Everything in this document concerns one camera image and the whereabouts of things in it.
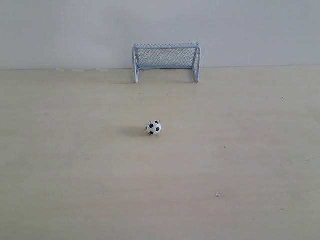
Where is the black and white mini soccer ball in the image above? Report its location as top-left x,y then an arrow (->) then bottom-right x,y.
146,120 -> 162,136

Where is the light blue miniature soccer goal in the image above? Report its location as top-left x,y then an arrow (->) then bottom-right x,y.
131,42 -> 202,83

